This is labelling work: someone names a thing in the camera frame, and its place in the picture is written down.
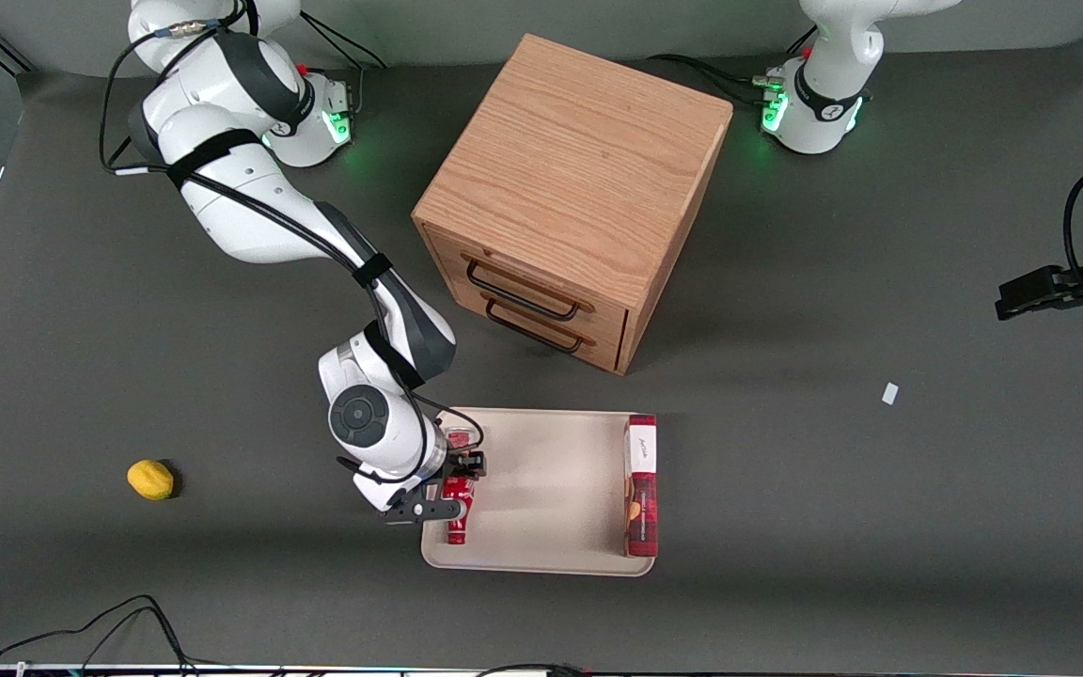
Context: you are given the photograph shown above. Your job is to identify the beige plastic tray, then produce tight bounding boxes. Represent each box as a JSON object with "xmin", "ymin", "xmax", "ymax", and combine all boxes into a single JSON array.
[{"xmin": 420, "ymin": 406, "xmax": 657, "ymax": 577}]

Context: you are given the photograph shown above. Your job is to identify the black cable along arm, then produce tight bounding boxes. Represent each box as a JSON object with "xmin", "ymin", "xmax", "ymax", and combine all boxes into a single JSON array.
[{"xmin": 98, "ymin": 0, "xmax": 486, "ymax": 485}]

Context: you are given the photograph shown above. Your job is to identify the wooden two-drawer cabinet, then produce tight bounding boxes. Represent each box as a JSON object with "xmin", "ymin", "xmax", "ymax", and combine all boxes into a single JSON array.
[{"xmin": 411, "ymin": 34, "xmax": 734, "ymax": 376}]

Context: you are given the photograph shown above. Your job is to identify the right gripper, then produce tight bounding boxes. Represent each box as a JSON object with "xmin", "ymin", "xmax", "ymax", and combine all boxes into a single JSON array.
[{"xmin": 410, "ymin": 448, "xmax": 488, "ymax": 524}]

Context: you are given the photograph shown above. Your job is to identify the long black floor cable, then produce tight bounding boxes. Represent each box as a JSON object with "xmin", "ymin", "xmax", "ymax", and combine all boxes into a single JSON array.
[{"xmin": 0, "ymin": 593, "xmax": 223, "ymax": 677}]

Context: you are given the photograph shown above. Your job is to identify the black metal drawer handle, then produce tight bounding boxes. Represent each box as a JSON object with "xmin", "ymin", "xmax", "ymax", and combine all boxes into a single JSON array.
[
  {"xmin": 484, "ymin": 298, "xmax": 588, "ymax": 355},
  {"xmin": 465, "ymin": 258, "xmax": 584, "ymax": 323}
]

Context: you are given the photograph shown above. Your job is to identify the yellow lemon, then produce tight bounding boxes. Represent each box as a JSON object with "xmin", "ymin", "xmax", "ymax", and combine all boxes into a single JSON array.
[{"xmin": 127, "ymin": 459, "xmax": 176, "ymax": 502}]

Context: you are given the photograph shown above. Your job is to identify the red snack box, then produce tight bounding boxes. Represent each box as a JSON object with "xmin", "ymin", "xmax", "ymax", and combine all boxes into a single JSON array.
[{"xmin": 623, "ymin": 414, "xmax": 661, "ymax": 559}]

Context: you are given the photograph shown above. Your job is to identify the black cable at table edge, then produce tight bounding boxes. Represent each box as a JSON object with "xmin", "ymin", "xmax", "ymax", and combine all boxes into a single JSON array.
[{"xmin": 474, "ymin": 662, "xmax": 591, "ymax": 677}]

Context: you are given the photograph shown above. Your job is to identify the black base cable bundle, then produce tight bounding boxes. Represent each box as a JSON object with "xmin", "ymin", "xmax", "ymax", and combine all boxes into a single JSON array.
[{"xmin": 645, "ymin": 28, "xmax": 820, "ymax": 106}]

